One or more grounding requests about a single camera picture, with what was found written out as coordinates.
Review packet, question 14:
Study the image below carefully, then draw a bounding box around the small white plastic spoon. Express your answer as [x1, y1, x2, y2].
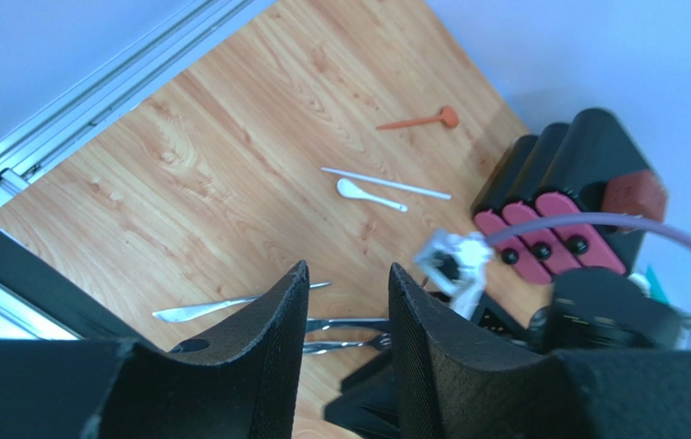
[336, 178, 408, 213]

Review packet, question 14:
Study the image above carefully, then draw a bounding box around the black utensil caddy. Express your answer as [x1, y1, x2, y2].
[323, 295, 526, 438]

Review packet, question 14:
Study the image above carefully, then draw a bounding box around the black pink drawer cabinet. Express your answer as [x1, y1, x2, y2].
[472, 108, 654, 284]

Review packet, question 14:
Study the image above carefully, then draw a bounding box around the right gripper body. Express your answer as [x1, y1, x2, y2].
[414, 230, 683, 353]

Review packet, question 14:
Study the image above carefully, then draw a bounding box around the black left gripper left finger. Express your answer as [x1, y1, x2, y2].
[0, 262, 309, 438]

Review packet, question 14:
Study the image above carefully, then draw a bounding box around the white orange chopstick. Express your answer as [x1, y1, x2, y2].
[320, 166, 452, 200]

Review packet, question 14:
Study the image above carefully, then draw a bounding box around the steel table knife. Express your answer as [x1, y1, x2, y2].
[151, 281, 333, 325]
[306, 318, 390, 333]

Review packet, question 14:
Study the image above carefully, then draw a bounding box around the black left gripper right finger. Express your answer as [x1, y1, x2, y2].
[388, 264, 691, 438]

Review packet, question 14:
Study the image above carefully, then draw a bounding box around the brown cube box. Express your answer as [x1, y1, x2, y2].
[600, 169, 669, 222]

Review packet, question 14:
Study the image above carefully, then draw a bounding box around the steel fork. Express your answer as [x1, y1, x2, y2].
[302, 333, 392, 355]

